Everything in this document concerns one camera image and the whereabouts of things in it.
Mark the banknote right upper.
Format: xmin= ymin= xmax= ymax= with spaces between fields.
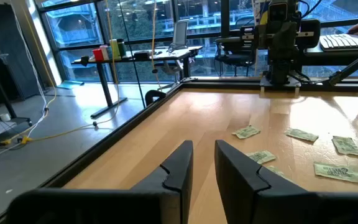
xmin=331 ymin=135 xmax=358 ymax=156

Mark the black cabinet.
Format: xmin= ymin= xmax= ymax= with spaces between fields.
xmin=0 ymin=2 xmax=45 ymax=108

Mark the dark green can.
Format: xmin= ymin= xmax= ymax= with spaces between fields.
xmin=117 ymin=38 xmax=127 ymax=58

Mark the banknote right lower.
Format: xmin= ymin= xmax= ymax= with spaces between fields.
xmin=313 ymin=161 xmax=358 ymax=184

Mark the small black box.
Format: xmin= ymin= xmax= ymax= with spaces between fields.
xmin=133 ymin=50 xmax=150 ymax=62

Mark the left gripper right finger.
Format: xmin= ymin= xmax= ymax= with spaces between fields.
xmin=214 ymin=139 xmax=319 ymax=224

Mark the white cable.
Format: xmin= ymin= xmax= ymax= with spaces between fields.
xmin=0 ymin=9 xmax=50 ymax=166

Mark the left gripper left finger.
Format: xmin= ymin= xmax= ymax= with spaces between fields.
xmin=129 ymin=139 xmax=195 ymax=224

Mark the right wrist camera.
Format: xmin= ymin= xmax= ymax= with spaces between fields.
xmin=268 ymin=1 xmax=289 ymax=23

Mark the black keyboard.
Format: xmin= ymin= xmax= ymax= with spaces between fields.
xmin=319 ymin=33 xmax=358 ymax=51

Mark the stevia sweetener packet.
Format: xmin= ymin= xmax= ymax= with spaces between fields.
xmin=231 ymin=124 xmax=261 ymax=140
xmin=246 ymin=150 xmax=277 ymax=165

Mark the white cup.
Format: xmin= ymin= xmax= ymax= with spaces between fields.
xmin=99 ymin=45 xmax=110 ymax=62

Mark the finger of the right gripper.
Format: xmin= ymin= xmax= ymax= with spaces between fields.
xmin=270 ymin=21 xmax=285 ymax=60
xmin=283 ymin=21 xmax=298 ymax=60

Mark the banknote centre top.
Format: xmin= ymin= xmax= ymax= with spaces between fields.
xmin=283 ymin=128 xmax=319 ymax=143

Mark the banknote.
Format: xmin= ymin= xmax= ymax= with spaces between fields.
xmin=313 ymin=161 xmax=358 ymax=184
xmin=283 ymin=128 xmax=319 ymax=143
xmin=331 ymin=135 xmax=358 ymax=156

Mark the black standing desk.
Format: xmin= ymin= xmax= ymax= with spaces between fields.
xmin=71 ymin=45 xmax=204 ymax=119

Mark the black tripod stand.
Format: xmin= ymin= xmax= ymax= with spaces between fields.
xmin=116 ymin=0 xmax=146 ymax=109

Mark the black frame hook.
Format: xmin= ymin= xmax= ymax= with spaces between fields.
xmin=144 ymin=89 xmax=167 ymax=107

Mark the teal floor mat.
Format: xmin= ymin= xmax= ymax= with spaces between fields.
xmin=55 ymin=80 xmax=85 ymax=91

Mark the red cup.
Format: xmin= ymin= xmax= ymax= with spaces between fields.
xmin=92 ymin=48 xmax=104 ymax=62

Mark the black diagonal support bar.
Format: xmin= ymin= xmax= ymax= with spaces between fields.
xmin=327 ymin=45 xmax=358 ymax=87

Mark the yellow cable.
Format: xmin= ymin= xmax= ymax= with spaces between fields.
xmin=0 ymin=0 xmax=121 ymax=146
xmin=149 ymin=0 xmax=163 ymax=91

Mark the grey office chair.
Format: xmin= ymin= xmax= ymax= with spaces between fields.
xmin=153 ymin=19 xmax=190 ymax=91

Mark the black aluminium table frame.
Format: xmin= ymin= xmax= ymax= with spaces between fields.
xmin=0 ymin=76 xmax=358 ymax=224

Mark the black office chair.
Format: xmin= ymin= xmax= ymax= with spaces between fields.
xmin=214 ymin=25 xmax=258 ymax=77

